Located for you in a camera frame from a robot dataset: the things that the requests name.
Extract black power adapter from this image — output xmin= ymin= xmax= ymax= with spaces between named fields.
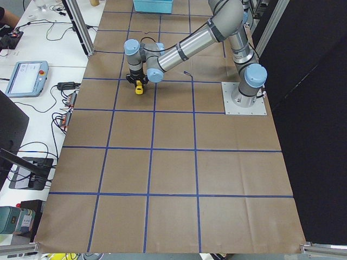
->
xmin=57 ymin=81 xmax=75 ymax=90

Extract yellow toy beetle car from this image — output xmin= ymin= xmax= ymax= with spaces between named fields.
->
xmin=135 ymin=80 xmax=144 ymax=95

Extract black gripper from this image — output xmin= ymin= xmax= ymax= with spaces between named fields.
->
xmin=126 ymin=69 xmax=148 ymax=85

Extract teach pendant tablet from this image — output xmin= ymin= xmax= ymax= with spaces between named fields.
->
xmin=5 ymin=61 xmax=49 ymax=98

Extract aluminium frame post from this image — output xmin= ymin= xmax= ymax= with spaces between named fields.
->
xmin=62 ymin=0 xmax=95 ymax=57

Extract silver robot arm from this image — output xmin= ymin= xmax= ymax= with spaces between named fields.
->
xmin=124 ymin=0 xmax=267 ymax=108

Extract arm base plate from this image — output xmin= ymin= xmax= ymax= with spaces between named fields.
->
xmin=221 ymin=82 xmax=267 ymax=116

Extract light blue plastic bin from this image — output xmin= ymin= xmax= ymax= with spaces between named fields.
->
xmin=133 ymin=0 xmax=173 ymax=14

